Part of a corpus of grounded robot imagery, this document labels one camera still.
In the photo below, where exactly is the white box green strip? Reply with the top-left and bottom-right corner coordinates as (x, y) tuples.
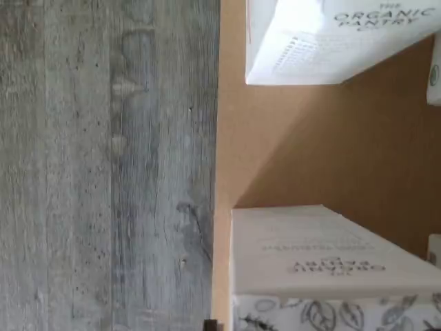
(229, 204), (441, 331)

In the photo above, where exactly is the wooden shelf board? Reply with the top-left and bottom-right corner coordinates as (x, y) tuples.
(210, 0), (441, 331)

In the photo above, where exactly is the white box pink strip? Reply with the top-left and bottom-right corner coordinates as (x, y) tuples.
(244, 0), (441, 86)
(426, 51), (441, 106)

